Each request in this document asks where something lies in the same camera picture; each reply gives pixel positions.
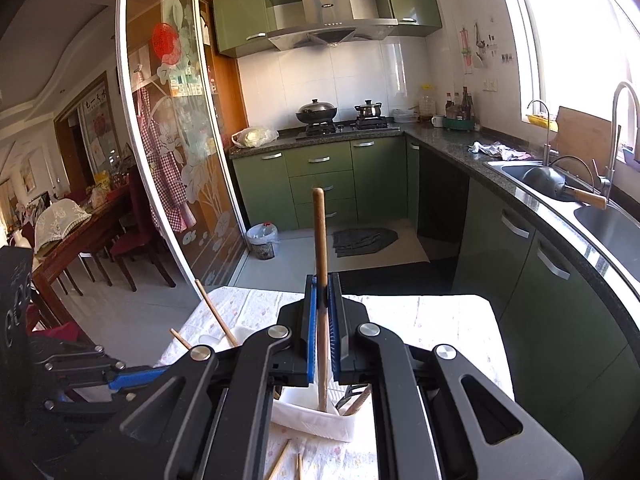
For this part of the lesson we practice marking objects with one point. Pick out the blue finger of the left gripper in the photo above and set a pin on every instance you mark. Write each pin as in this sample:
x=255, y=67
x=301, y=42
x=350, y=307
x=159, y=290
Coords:
x=134, y=377

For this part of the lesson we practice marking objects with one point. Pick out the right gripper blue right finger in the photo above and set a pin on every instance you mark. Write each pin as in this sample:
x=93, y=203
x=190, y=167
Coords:
x=338, y=326

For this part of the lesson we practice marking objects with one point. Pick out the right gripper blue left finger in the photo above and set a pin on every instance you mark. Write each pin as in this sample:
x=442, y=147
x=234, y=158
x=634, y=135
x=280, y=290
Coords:
x=311, y=298

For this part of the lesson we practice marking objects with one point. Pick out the tall steel kitchen faucet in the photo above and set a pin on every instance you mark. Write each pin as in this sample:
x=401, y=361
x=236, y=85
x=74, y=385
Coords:
x=608, y=179

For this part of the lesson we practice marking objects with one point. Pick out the small trash bin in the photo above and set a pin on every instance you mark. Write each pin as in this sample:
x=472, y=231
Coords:
x=263, y=240

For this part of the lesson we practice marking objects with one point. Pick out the white plastic utensil holder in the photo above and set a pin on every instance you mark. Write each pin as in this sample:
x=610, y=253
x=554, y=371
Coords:
x=295, y=415

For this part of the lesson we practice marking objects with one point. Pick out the white floral tablecloth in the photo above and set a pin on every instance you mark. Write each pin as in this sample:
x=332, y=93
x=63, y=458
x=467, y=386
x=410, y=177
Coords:
x=432, y=417

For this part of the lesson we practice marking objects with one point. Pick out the wooden dining table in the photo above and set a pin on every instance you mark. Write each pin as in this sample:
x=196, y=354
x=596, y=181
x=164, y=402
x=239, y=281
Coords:
x=93, y=232

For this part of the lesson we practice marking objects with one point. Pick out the dark red dining chair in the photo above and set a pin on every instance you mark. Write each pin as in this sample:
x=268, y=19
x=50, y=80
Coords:
x=141, y=238

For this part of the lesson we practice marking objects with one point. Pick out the white plastic bag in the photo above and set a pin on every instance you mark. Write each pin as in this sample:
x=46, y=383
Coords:
x=254, y=137

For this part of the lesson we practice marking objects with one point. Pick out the gas stove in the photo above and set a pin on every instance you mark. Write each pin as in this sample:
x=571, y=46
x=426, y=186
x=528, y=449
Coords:
x=367, y=124

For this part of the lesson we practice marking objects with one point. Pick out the black wok with lid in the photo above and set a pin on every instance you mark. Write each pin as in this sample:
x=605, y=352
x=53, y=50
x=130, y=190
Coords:
x=316, y=112

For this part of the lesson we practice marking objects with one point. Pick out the red checkered apron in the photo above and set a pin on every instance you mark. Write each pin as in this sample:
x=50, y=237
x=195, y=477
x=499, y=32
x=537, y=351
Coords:
x=163, y=166

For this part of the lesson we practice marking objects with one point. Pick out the steel pot with lid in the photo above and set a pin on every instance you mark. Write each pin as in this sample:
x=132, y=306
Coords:
x=369, y=109

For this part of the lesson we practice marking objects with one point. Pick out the large oil bottle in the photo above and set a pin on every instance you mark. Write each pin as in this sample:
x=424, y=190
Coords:
x=427, y=103

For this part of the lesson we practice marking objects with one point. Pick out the condiment bottles tray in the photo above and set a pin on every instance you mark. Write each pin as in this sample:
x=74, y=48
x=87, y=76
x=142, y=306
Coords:
x=459, y=112

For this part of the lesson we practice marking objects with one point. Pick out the crumpled dish cloth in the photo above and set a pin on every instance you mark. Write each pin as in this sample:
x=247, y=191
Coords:
x=499, y=151

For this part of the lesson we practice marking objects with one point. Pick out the green lower cabinets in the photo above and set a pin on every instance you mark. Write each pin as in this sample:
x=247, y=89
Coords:
x=561, y=277

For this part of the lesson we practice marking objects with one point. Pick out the sliding glass door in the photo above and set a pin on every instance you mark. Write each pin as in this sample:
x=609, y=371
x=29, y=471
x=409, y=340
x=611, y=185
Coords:
x=165, y=46

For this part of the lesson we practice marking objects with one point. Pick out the steel range hood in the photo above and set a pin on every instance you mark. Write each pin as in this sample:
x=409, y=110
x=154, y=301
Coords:
x=305, y=23

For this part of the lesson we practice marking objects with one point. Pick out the stainless steel sink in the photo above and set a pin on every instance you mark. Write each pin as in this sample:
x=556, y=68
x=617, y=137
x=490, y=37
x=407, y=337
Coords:
x=613, y=232

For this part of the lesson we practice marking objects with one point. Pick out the wooden cutting board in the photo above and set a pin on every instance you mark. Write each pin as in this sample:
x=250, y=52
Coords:
x=585, y=136

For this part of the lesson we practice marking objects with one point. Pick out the black pan wooden handle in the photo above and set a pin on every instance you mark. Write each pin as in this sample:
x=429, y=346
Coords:
x=549, y=182

